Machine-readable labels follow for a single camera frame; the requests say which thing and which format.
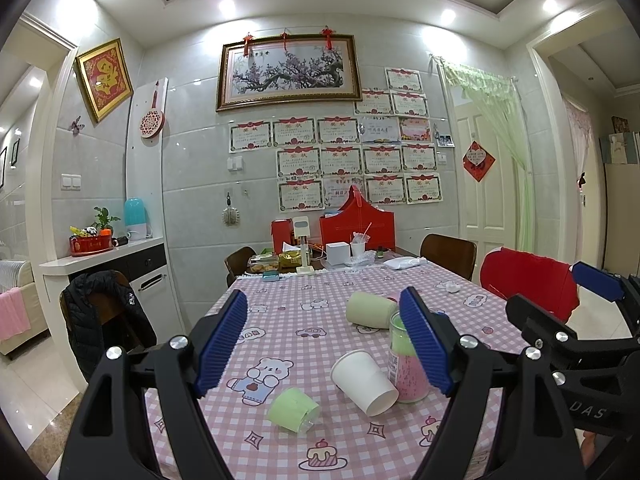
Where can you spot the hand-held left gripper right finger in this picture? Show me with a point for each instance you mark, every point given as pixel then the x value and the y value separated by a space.
pixel 425 345

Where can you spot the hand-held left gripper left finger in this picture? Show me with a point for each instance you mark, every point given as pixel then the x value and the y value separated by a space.
pixel 222 342

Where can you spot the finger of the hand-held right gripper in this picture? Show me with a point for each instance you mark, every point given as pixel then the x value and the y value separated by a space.
pixel 537 322
pixel 597 280

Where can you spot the pale yellow-green cup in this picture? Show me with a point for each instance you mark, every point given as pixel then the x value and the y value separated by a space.
pixel 369 310

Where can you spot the white paper cup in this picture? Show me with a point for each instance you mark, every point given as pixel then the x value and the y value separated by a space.
pixel 362 380

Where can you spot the light green plastic cup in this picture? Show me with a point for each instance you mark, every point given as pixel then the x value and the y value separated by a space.
pixel 292 407

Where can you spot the pink and green glass cup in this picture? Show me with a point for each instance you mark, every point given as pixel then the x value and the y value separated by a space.
pixel 400 375

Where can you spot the white cup with straws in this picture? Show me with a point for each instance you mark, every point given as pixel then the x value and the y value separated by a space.
pixel 357 249

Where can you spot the red cloth on chair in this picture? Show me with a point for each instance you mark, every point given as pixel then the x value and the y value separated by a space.
pixel 530 280

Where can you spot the cream tall cabinet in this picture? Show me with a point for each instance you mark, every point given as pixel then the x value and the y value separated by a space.
pixel 622 210

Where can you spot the pink checked cartoon tablecloth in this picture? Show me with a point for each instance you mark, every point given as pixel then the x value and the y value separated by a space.
pixel 300 330

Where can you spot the brown dining chair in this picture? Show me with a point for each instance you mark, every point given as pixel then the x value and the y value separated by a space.
pixel 447 255
pixel 240 262

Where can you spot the small teal box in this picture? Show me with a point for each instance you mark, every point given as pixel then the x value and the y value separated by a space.
pixel 270 276

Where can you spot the white plastic bag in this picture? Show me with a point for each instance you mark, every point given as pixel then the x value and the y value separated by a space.
pixel 405 262

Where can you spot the clear food container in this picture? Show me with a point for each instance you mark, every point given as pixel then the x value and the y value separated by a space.
pixel 262 264

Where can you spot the white sideboard cabinet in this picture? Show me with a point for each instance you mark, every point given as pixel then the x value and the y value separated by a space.
pixel 150 280

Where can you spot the yellow snack packet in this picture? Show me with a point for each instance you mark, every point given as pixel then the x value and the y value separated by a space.
pixel 290 260

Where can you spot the pink sheer curtain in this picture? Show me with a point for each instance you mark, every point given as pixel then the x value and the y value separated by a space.
pixel 580 160

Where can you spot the wooden chair under jacket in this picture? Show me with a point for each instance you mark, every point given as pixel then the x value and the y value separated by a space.
pixel 106 307

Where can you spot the small red box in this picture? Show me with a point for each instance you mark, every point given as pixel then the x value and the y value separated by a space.
pixel 281 235

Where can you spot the hanging scrub brush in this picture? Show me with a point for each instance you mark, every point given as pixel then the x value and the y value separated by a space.
pixel 230 217

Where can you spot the white square box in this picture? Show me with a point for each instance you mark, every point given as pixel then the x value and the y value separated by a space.
pixel 337 255

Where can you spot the white panel door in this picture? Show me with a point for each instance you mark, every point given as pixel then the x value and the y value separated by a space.
pixel 475 210

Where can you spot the red gift bag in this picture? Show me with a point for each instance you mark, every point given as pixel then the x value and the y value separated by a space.
pixel 350 230

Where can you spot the white desk lamp device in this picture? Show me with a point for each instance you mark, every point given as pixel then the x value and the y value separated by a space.
pixel 302 230

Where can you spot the black puffer jacket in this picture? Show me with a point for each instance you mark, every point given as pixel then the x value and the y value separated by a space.
pixel 82 315

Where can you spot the light green curtain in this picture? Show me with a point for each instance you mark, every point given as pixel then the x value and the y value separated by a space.
pixel 515 160

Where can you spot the blue humidifier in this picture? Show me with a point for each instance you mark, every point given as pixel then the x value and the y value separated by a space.
pixel 136 217

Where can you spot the red snack tray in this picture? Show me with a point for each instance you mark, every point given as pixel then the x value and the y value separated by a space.
pixel 90 246

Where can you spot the red diamond door decoration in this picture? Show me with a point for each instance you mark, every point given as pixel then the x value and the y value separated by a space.
pixel 478 161

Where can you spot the small potted plant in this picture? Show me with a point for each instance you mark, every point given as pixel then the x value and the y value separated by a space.
pixel 102 220

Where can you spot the pink towel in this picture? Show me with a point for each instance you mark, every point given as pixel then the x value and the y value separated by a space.
pixel 12 310

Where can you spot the white radiator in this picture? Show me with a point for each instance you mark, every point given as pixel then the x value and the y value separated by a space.
pixel 15 275

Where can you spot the round red paper-cut ornament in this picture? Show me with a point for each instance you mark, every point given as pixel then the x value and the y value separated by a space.
pixel 151 122

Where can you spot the ceiling spotlight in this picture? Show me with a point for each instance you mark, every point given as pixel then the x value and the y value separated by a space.
pixel 446 15
pixel 550 6
pixel 227 7

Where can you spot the framed plum blossom painting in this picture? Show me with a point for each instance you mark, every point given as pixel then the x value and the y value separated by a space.
pixel 290 72

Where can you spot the framed red gold picture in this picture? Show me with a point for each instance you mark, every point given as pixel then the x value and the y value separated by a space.
pixel 104 79

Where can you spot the red chinese knot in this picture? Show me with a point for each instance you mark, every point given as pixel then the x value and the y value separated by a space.
pixel 328 37
pixel 285 41
pixel 248 45

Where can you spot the white wall outlet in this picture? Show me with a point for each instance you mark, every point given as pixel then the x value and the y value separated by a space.
pixel 235 163

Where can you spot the wall of award certificates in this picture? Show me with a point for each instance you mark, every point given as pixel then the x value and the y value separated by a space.
pixel 340 160

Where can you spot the small wall photo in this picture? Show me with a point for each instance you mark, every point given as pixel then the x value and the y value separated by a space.
pixel 444 140

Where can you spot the white wall switch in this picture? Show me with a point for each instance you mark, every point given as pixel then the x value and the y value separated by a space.
pixel 71 181

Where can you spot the butterfly wall decoration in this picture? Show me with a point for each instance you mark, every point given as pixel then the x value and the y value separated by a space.
pixel 77 125

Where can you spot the small black picture frame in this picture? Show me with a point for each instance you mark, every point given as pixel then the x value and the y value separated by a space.
pixel 15 152

